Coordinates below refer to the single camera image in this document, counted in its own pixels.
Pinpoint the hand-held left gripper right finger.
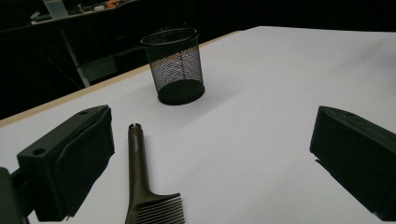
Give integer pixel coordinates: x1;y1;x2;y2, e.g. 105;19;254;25
309;105;396;222

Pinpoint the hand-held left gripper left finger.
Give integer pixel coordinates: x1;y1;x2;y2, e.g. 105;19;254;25
17;105;116;222

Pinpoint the dark brown wide-tooth comb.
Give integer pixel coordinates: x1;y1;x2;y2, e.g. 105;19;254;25
124;122;186;224

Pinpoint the black mesh pen holder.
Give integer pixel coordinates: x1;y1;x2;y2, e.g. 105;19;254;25
139;27;206;106

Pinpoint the white desk leg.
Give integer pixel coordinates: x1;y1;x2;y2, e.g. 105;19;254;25
58;29;92;89

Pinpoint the white table cover sheet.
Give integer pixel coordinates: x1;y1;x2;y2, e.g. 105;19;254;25
0;25;396;224

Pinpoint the light wooden background desk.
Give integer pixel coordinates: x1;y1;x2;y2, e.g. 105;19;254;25
0;0;144;35

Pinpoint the translucent plastic container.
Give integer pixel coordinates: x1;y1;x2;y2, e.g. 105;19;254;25
42;0;69;21

